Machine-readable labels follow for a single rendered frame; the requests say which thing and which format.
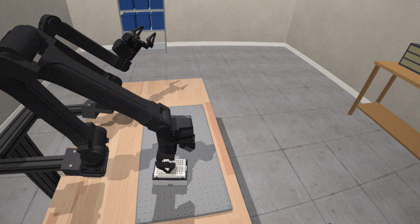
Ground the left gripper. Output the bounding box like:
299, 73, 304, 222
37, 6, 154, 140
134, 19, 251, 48
131, 26, 156, 54

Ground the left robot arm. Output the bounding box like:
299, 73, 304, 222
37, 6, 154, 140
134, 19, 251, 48
38, 14, 142, 86

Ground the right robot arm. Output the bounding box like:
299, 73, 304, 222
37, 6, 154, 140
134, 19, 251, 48
0, 25, 195, 174

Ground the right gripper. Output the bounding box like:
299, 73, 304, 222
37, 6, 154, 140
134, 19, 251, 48
156, 139, 175, 174

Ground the white well plate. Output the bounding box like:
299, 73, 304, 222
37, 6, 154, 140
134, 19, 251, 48
154, 159, 186, 178

